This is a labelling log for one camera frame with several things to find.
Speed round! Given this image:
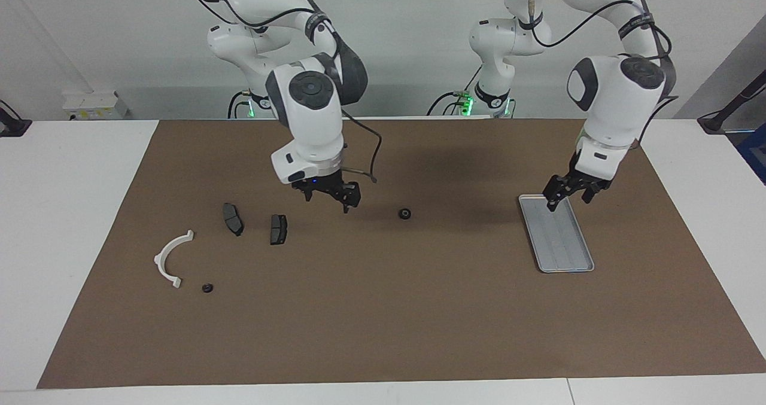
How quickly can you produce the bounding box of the white wall socket box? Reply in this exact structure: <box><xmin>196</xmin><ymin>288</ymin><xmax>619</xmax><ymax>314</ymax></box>
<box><xmin>62</xmin><ymin>90</ymin><xmax>128</xmax><ymax>121</ymax></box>

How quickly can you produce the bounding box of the black clamp stand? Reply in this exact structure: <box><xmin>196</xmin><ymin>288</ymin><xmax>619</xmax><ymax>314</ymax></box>
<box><xmin>697</xmin><ymin>69</ymin><xmax>766</xmax><ymax>134</ymax></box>
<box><xmin>0</xmin><ymin>99</ymin><xmax>32</xmax><ymax>138</ymax></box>

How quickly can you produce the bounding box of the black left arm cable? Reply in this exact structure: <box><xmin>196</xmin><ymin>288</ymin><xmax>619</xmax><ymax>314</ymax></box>
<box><xmin>527</xmin><ymin>0</ymin><xmax>679</xmax><ymax>146</ymax></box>

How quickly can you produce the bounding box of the white curved plastic bracket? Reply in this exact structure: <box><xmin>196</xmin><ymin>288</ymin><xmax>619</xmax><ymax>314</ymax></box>
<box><xmin>154</xmin><ymin>230</ymin><xmax>195</xmax><ymax>289</ymax></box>

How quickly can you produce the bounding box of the blue crate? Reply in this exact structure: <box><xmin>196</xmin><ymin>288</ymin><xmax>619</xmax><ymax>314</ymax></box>
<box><xmin>736</xmin><ymin>124</ymin><xmax>766</xmax><ymax>185</ymax></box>

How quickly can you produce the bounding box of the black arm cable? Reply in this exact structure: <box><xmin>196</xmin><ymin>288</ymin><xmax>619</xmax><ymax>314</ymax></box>
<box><xmin>187</xmin><ymin>0</ymin><xmax>384</xmax><ymax>184</ymax></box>
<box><xmin>527</xmin><ymin>0</ymin><xmax>679</xmax><ymax>146</ymax></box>

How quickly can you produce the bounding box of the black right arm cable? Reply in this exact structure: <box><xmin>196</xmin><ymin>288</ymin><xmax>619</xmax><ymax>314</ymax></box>
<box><xmin>187</xmin><ymin>0</ymin><xmax>384</xmax><ymax>184</ymax></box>

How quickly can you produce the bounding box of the brown table mat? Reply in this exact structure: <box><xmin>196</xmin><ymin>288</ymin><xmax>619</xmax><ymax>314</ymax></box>
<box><xmin>37</xmin><ymin>120</ymin><xmax>766</xmax><ymax>389</ymax></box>

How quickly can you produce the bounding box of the angled dark brake pad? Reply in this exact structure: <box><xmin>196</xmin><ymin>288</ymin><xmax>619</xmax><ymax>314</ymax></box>
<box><xmin>222</xmin><ymin>203</ymin><xmax>245</xmax><ymax>237</ymax></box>

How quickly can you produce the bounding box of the black base cable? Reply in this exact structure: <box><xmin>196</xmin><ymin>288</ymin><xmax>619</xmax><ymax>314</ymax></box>
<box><xmin>427</xmin><ymin>63</ymin><xmax>483</xmax><ymax>118</ymax></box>
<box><xmin>227</xmin><ymin>90</ymin><xmax>252</xmax><ymax>120</ymax></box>

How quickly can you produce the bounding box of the silver metal tray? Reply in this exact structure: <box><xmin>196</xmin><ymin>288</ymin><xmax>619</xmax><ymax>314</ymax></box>
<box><xmin>518</xmin><ymin>194</ymin><xmax>595</xmax><ymax>273</ymax></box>

